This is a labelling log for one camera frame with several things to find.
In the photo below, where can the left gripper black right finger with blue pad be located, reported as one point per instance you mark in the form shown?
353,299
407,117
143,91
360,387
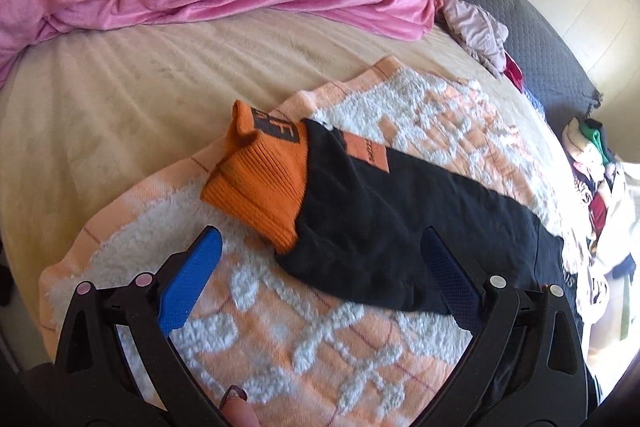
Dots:
523,365

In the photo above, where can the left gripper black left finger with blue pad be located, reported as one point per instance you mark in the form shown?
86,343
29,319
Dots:
115,364

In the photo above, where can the black sweater orange cuffs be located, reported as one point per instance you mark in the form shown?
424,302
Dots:
345,215

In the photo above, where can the pile of mixed clothes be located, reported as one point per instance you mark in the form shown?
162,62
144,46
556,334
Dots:
609,190

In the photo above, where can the operator left hand thumb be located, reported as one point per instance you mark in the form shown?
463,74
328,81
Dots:
236,409

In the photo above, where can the orange white tufted blanket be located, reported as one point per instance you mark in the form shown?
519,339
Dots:
303,357

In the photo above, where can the beige bed sheet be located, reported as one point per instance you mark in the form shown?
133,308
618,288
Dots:
89,115

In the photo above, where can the red garment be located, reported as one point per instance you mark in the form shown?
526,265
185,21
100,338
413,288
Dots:
514,73

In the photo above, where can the grey quilted headboard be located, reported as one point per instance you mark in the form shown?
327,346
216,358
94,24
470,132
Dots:
551,71

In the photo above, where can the pale lilac crumpled garment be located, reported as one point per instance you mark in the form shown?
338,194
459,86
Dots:
478,33

